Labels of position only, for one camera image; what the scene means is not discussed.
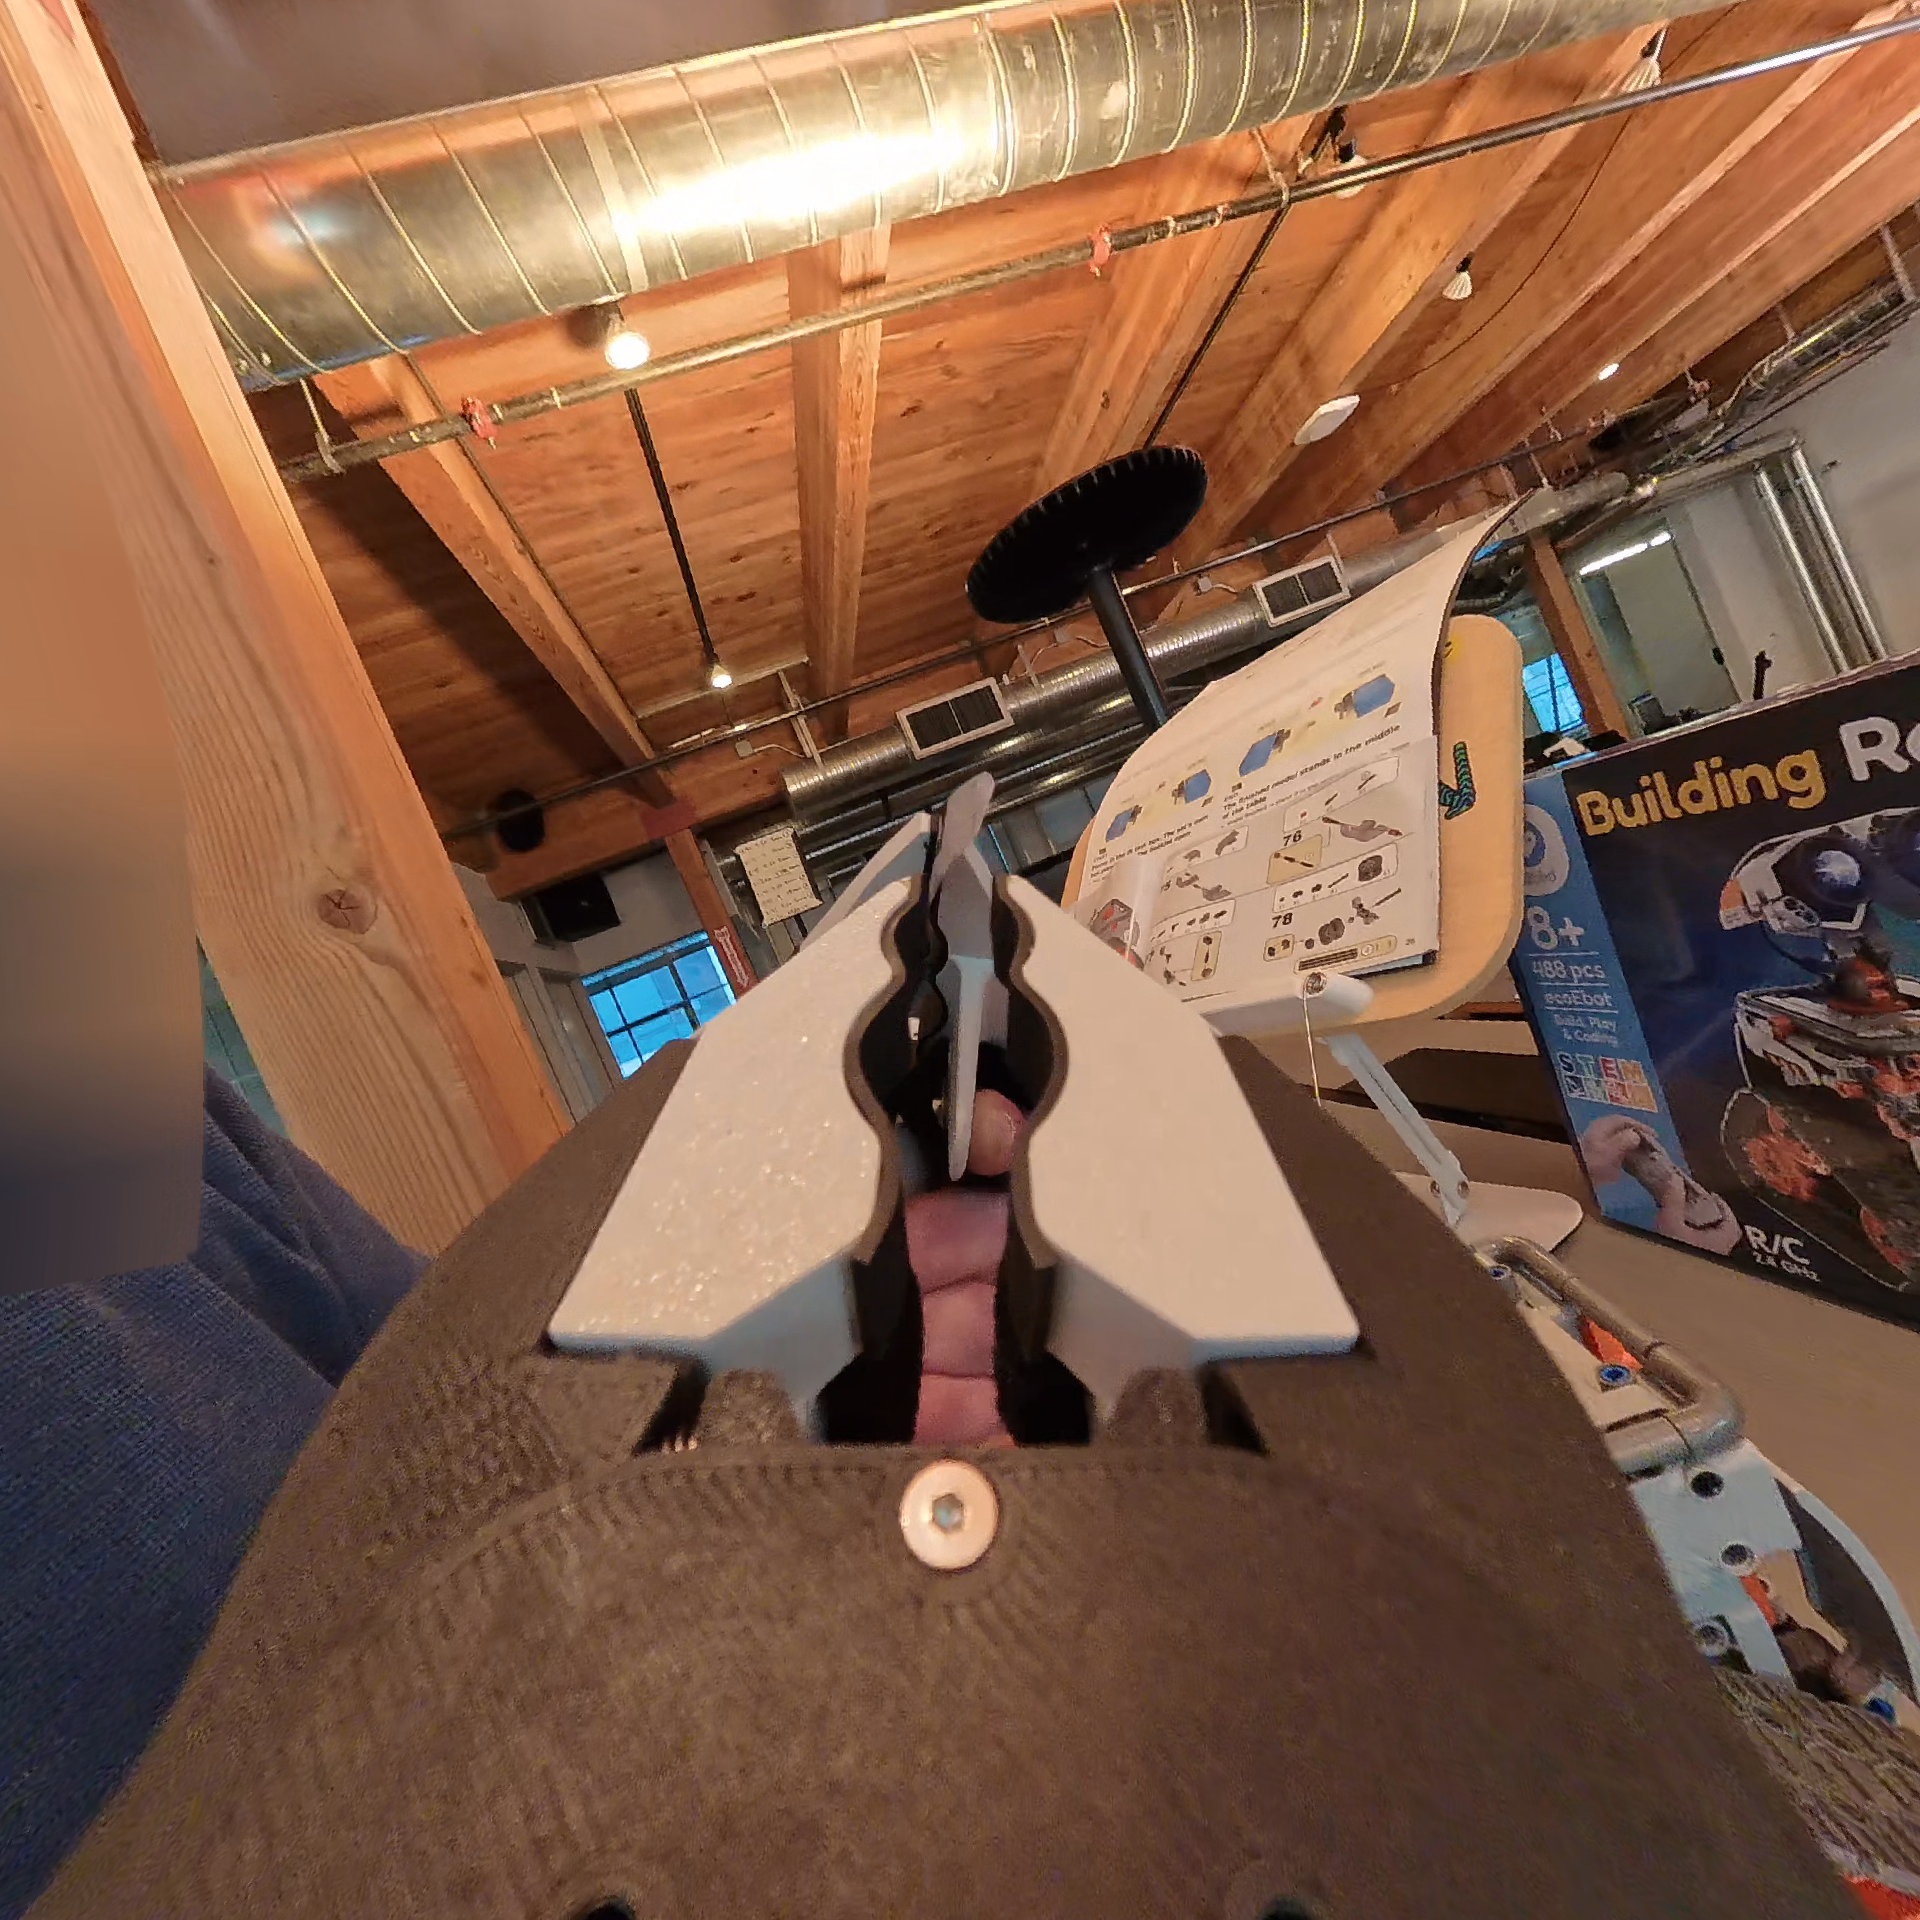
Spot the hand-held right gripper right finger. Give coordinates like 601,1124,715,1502
995,873,1363,1442

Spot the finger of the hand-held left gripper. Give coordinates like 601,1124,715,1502
930,854,1004,969
809,813,940,962

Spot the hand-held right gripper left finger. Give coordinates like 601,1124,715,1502
545,876,924,1442

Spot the grey orange tracked toy robot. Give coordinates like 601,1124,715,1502
1476,1235,1920,1741

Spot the person's left hand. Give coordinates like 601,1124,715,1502
906,1086,1039,1445

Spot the white posted sheet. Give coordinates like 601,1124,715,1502
732,821,820,928

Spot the glass window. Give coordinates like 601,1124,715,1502
575,931,738,1079

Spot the booklet holder clip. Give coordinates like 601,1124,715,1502
1292,965,1373,1112

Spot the white stand base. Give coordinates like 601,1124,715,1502
1213,982,1588,1262

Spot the instruction booklet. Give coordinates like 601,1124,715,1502
1072,509,1517,1007

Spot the black pendant lamp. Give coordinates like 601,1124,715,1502
964,443,1209,629

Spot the wooden booklet stand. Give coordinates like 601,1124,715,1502
1061,611,1526,1038

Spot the blue robot kit box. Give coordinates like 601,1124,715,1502
1506,651,1920,1330

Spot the silver duct with vents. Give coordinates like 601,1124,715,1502
780,471,1630,824

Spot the black metal post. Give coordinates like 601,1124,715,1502
1081,565,1171,721

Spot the silver ventilation duct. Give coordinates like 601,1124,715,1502
150,0,1704,392

